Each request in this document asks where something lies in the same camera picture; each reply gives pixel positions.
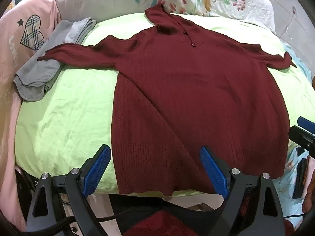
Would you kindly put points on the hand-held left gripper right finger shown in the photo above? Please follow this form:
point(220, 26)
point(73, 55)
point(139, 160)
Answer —
point(212, 172)

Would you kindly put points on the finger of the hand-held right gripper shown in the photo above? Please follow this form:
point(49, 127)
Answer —
point(305, 123)

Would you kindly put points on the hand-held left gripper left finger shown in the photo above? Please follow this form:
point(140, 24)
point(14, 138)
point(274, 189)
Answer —
point(98, 168)

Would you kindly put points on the maroon hooded sweater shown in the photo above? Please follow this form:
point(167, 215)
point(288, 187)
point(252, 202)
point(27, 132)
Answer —
point(196, 91)

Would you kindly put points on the person's right forearm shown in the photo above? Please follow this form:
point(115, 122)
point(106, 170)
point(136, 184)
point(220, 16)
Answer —
point(310, 191)

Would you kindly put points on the light blue printed bedsheet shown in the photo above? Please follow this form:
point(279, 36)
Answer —
point(286, 184)

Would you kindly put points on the black cloth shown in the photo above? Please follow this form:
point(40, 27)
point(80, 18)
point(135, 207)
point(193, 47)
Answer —
point(137, 204)

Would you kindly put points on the light green bed sheet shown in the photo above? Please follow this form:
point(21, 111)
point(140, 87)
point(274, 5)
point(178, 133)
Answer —
point(69, 118)

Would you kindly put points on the maroon fuzzy garment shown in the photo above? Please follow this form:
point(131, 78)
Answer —
point(152, 223)

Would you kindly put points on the grey towel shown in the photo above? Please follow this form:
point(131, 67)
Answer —
point(32, 78)

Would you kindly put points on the white floral quilt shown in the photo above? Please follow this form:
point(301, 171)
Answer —
point(209, 0)

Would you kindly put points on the pink heart print blanket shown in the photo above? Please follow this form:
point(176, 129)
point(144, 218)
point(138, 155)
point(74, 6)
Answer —
point(14, 29)

